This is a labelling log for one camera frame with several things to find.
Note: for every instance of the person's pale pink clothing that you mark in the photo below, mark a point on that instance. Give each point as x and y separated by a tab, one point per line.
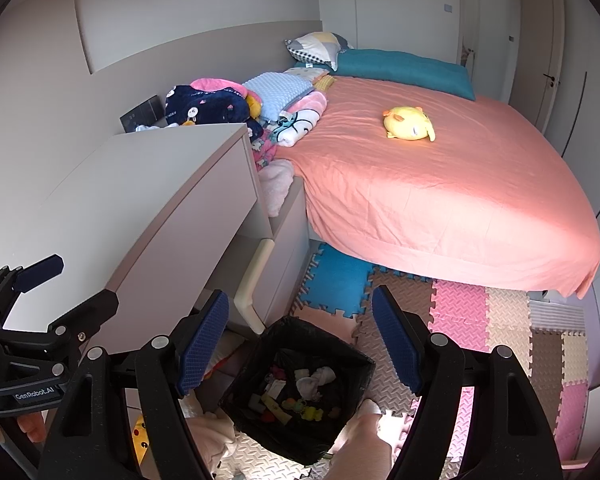
210	435

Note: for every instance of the yellow snack wrapper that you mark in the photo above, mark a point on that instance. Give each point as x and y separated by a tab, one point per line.
275	407

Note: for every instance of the person's leg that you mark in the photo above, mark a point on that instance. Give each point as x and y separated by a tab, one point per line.
360	440

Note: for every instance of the pale pink fluffy cloth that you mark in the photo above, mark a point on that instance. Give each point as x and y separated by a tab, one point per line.
277	182

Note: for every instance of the grey yellow patterned pillow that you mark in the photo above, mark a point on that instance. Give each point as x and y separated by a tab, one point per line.
317	47

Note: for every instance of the long teal pillow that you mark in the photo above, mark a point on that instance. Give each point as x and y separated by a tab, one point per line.
405	67

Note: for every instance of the yellow plush duck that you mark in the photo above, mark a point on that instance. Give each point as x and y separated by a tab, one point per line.
410	122

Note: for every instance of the pink plastic toy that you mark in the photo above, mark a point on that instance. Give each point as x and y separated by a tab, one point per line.
278	373

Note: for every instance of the bed with pink sheet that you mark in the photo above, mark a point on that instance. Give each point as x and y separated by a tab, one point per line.
430	185

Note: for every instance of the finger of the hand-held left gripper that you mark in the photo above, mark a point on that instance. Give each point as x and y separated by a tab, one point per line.
40	266
87	310

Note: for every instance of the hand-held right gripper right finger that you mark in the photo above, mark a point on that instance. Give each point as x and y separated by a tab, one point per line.
397	340

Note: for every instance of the person's left hand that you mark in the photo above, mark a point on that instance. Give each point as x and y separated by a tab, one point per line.
30	427

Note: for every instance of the pink and white plush blanket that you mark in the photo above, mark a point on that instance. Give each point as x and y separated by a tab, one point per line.
307	107

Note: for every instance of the navy printed blanket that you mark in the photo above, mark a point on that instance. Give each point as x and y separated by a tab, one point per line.
205	105

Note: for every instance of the black wall socket panel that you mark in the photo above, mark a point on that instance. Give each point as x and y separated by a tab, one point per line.
140	112

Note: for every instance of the orange plastic toy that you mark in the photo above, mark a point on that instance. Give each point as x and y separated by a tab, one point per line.
290	403

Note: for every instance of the black trash bin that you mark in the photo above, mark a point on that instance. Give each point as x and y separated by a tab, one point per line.
350	360

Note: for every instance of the pink fleece cloth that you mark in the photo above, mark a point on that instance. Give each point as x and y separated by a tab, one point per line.
215	85

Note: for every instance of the white ribbed storage box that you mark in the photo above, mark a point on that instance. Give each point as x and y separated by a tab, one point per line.
555	310

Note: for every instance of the white wardrobe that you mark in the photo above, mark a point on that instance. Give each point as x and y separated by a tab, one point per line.
490	25

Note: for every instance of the white cloth bundle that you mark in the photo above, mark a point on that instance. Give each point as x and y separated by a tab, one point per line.
315	377

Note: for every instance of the pale patterned cushion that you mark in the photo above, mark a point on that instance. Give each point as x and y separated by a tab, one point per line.
302	73

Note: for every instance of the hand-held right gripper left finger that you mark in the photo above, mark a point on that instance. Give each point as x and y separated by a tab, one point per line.
202	347

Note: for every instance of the cream foam corner guard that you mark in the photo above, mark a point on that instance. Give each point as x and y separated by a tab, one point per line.
252	285

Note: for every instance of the white room door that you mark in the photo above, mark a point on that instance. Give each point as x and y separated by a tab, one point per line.
540	50

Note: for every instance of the white folded towel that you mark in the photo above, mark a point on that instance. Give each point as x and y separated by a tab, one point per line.
292	135

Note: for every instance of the light blue dotted cushion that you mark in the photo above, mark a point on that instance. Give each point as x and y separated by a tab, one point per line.
275	89

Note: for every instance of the beige nightstand cabinet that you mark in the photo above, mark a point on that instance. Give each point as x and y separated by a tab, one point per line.
155	200

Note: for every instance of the pink patterned cloth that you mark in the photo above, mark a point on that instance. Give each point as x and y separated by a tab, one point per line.
262	152

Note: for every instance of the small yellow plush toy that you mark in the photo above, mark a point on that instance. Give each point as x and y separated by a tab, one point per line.
253	104

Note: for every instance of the yellow dotted box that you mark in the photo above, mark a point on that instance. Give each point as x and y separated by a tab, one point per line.
140	435

